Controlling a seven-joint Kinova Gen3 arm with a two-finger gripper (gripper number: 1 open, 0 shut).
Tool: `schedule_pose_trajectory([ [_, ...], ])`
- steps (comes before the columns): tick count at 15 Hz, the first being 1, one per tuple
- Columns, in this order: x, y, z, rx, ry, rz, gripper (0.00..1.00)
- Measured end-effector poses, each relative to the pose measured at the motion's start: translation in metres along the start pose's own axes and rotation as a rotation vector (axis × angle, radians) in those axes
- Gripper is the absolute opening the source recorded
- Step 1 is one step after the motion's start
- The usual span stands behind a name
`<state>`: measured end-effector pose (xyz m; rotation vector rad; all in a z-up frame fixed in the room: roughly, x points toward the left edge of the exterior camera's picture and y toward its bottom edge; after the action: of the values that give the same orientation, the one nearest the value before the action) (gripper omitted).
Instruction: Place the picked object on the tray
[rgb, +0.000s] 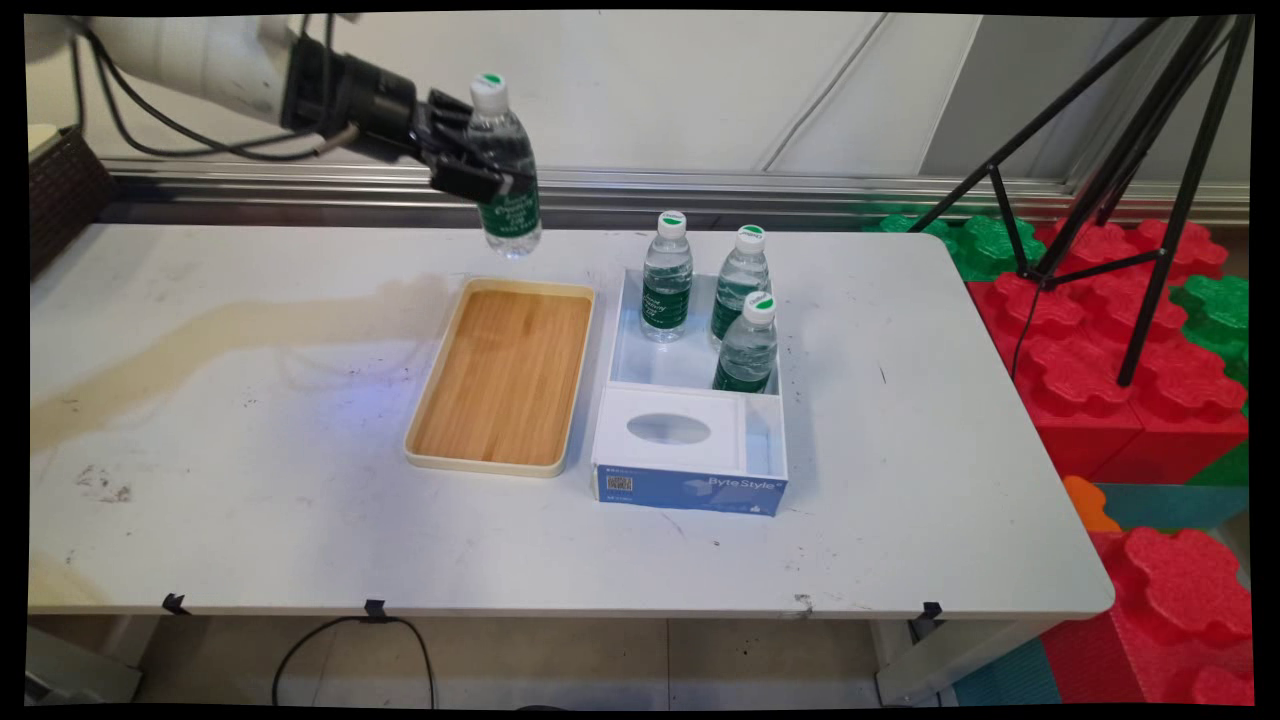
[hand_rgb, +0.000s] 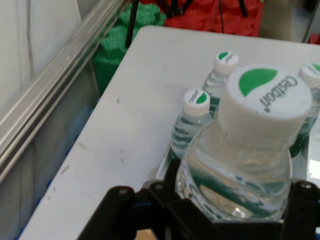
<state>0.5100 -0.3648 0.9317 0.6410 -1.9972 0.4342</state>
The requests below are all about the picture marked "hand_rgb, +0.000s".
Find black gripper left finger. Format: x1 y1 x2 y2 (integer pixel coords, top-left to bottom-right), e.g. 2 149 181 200
76 157 216 240

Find thin black tripod cable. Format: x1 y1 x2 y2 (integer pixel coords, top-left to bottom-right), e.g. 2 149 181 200
217 0 226 34

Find wooden tray with cream rim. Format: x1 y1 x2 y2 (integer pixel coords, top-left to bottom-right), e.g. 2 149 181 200
136 228 156 240

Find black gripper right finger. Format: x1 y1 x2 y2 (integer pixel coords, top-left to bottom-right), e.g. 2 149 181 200
279 179 320 240

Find aluminium rail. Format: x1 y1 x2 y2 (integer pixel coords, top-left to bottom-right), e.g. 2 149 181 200
0 0 127 185

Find green foam block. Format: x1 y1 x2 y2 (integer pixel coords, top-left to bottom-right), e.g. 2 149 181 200
118 2 168 29
91 24 141 97

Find red foam block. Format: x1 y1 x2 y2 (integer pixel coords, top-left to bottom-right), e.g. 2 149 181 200
156 0 265 38

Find clear water bottle white cap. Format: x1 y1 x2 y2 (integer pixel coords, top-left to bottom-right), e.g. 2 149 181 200
289 62 320 159
174 63 313 223
171 88 214 160
201 50 240 118

